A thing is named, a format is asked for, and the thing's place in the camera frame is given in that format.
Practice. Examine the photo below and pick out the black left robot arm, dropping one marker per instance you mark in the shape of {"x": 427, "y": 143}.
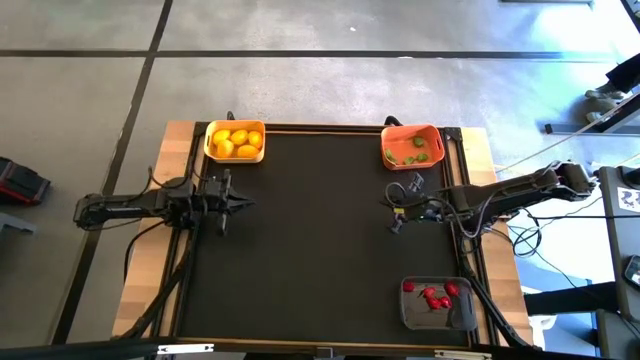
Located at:
{"x": 130, "y": 210}

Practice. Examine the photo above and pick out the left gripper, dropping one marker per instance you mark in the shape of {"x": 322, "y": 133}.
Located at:
{"x": 217, "y": 200}

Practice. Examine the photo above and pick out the black frame bar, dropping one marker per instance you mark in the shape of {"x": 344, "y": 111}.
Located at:
{"x": 75, "y": 350}

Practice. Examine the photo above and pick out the grey desk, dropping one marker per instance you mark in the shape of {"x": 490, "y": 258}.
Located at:
{"x": 612, "y": 235}

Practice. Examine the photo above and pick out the orange plastic basket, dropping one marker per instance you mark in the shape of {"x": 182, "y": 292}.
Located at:
{"x": 402, "y": 142}

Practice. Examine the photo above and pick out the red and black case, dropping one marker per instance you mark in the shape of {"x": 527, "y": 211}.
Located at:
{"x": 20, "y": 185}

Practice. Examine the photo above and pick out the black floor bar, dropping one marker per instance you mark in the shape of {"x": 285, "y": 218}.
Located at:
{"x": 570, "y": 300}

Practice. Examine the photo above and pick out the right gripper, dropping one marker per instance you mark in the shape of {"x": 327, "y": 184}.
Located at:
{"x": 422, "y": 210}

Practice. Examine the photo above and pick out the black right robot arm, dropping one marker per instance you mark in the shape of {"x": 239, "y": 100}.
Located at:
{"x": 510, "y": 192}

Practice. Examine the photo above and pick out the grey plastic basket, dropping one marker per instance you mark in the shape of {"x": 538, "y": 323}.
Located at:
{"x": 415, "y": 315}

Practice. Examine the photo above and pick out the person's shoe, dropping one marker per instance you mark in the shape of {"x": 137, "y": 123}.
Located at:
{"x": 600, "y": 116}
{"x": 600, "y": 92}

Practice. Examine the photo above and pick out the black table frame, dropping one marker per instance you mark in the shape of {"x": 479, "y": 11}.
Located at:
{"x": 325, "y": 127}

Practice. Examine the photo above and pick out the black diagonal frame strut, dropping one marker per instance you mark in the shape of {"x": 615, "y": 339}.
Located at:
{"x": 165, "y": 292}
{"x": 492, "y": 312}

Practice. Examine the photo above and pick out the white printed label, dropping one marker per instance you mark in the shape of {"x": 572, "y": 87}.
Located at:
{"x": 629, "y": 199}

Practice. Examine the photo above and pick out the black table mat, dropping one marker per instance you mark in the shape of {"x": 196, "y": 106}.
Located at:
{"x": 325, "y": 275}

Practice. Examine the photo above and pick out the person's leg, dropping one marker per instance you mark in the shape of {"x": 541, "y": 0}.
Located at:
{"x": 625, "y": 72}

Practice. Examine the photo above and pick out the black clamp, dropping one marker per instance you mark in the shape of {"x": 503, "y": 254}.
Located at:
{"x": 230, "y": 116}
{"x": 391, "y": 120}

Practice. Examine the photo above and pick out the grey metal foot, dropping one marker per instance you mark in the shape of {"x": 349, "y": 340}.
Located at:
{"x": 12, "y": 223}

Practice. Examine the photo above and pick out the yellow plastic basket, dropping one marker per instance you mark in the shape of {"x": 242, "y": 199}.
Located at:
{"x": 210, "y": 150}

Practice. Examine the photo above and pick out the metal stand leg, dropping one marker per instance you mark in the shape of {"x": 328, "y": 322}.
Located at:
{"x": 575, "y": 129}

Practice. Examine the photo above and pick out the white bracket plate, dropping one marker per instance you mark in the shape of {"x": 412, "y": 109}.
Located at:
{"x": 185, "y": 348}
{"x": 462, "y": 354}

